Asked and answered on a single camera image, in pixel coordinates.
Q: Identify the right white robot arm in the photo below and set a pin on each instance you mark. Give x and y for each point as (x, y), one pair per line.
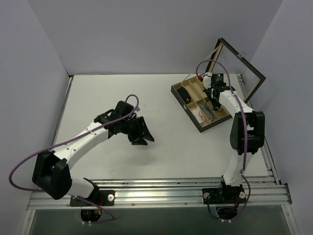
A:
(247, 132)

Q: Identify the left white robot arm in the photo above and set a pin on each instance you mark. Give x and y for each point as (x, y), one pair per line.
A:
(52, 167)

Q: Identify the white pink rolled cloth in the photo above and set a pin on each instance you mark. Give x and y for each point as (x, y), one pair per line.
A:
(197, 113)

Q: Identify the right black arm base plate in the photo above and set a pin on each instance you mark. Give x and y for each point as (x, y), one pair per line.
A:
(220, 195)

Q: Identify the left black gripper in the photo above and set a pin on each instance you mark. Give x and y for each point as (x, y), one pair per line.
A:
(136, 129)

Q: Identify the grey rolled cloth in box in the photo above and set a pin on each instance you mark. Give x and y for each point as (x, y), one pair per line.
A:
(206, 112)

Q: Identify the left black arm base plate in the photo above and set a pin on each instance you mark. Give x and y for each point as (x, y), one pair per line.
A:
(104, 198)

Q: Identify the black rolled cloth in box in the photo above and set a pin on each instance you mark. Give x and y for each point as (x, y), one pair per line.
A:
(185, 96)

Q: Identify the aluminium rail frame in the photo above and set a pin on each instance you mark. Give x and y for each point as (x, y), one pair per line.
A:
(158, 186)

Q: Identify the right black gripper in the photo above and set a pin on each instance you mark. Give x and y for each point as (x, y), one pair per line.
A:
(215, 98)

